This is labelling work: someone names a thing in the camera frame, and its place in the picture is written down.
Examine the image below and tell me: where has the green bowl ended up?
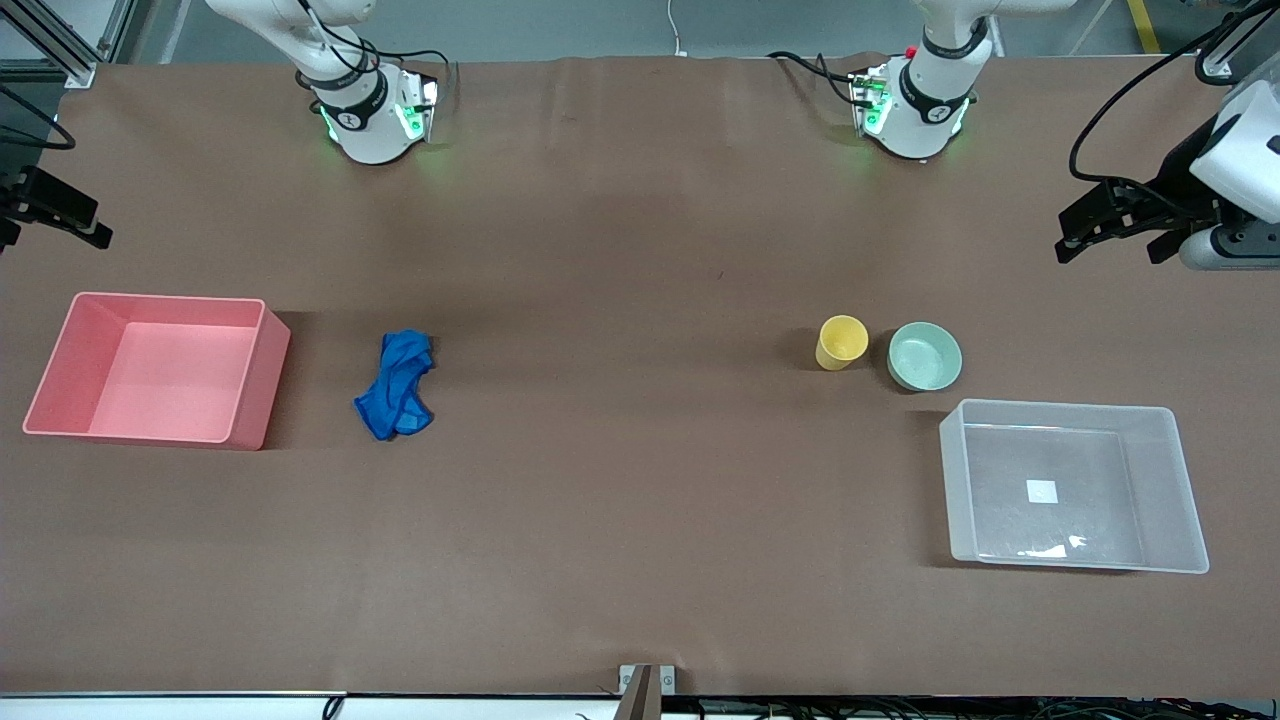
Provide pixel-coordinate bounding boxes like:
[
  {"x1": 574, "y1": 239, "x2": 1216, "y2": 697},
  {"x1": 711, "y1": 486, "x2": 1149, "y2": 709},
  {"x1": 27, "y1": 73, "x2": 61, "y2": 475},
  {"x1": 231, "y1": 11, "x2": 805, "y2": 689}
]
[{"x1": 887, "y1": 321, "x2": 964, "y2": 393}]

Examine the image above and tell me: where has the blue cloth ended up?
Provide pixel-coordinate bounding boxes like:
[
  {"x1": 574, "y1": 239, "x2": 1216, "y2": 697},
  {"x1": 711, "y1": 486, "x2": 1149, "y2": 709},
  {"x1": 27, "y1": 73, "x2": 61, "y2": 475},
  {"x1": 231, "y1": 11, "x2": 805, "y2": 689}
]
[{"x1": 353, "y1": 330, "x2": 437, "y2": 442}]

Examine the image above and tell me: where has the pink plastic box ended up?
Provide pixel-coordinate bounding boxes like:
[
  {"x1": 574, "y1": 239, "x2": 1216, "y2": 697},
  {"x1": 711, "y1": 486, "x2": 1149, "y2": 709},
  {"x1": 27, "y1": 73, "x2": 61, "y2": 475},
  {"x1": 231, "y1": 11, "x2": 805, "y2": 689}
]
[{"x1": 22, "y1": 292, "x2": 293, "y2": 451}]

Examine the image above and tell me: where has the clear plastic box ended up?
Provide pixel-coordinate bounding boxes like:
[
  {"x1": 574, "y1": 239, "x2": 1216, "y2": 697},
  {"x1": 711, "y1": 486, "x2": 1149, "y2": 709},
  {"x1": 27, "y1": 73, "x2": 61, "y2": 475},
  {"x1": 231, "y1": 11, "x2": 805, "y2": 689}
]
[{"x1": 938, "y1": 398, "x2": 1211, "y2": 575}]

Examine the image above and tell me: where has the yellow cup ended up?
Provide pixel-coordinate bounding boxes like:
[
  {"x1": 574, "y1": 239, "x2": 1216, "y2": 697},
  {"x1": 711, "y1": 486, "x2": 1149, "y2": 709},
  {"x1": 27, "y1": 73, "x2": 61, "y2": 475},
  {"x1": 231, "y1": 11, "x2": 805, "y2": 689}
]
[{"x1": 815, "y1": 315, "x2": 870, "y2": 372}]

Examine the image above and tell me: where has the brown table cover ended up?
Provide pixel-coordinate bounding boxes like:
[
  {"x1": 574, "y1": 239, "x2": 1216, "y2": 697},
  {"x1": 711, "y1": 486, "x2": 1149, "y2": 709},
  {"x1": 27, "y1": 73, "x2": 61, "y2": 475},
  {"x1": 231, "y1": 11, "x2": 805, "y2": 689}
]
[{"x1": 0, "y1": 52, "x2": 1280, "y2": 698}]

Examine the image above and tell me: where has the black right arm wrist cable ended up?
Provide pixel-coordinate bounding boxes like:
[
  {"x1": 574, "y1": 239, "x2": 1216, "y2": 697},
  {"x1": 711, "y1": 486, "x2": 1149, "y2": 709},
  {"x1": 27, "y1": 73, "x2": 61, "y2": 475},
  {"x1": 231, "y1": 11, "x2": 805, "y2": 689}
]
[{"x1": 0, "y1": 85, "x2": 77, "y2": 151}]

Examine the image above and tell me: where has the aluminium corner bracket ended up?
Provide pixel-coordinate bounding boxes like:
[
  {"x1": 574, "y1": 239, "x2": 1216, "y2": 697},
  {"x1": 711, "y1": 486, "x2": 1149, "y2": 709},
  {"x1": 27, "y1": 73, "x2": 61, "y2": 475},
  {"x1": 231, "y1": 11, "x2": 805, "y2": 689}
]
[{"x1": 1200, "y1": 0, "x2": 1280, "y2": 81}]

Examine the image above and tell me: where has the aluminium frame profile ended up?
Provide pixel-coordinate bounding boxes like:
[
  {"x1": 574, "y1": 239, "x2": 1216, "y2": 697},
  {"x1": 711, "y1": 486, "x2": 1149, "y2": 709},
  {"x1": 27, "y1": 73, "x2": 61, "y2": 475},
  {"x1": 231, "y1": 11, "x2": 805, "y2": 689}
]
[{"x1": 0, "y1": 0, "x2": 136, "y2": 89}]

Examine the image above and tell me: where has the black left arm base cable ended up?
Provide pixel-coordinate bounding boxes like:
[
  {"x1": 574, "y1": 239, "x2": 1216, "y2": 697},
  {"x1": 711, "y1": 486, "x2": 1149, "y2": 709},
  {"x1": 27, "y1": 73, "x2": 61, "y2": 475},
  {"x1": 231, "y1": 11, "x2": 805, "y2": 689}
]
[{"x1": 768, "y1": 50, "x2": 871, "y2": 106}]

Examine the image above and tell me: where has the black arm base cable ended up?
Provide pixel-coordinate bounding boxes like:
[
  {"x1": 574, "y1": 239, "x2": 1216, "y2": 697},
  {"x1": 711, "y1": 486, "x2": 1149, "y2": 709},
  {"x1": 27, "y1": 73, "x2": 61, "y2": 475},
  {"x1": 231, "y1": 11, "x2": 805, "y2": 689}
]
[
  {"x1": 295, "y1": 0, "x2": 461, "y2": 106},
  {"x1": 768, "y1": 50, "x2": 871, "y2": 106}
]

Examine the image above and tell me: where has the black right arm base cable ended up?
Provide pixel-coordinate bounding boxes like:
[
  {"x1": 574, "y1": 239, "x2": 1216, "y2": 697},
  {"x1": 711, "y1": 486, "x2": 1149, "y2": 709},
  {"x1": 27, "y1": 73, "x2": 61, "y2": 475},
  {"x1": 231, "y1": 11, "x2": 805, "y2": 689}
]
[{"x1": 295, "y1": 0, "x2": 461, "y2": 106}]

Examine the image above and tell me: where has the metal bracket with post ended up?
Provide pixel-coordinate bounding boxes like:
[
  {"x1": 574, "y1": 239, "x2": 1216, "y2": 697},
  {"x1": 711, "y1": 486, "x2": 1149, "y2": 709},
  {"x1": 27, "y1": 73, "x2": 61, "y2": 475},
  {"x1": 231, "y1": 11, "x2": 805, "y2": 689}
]
[{"x1": 618, "y1": 663, "x2": 677, "y2": 720}]

